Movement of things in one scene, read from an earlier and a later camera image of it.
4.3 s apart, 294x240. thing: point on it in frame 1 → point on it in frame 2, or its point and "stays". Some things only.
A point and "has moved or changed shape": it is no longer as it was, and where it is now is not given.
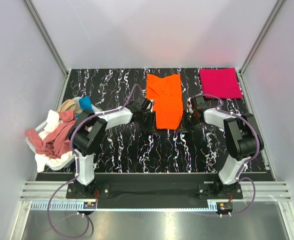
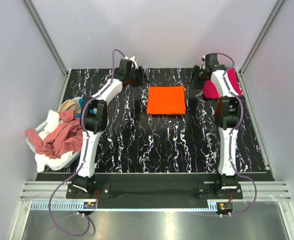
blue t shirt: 86,104 stays
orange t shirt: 166,92 has moved or changed shape
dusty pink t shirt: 56,143 stays
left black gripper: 149,123 → 139,75
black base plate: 156,188 stays
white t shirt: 53,120 stays
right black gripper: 189,122 → 197,75
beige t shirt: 69,105 stays
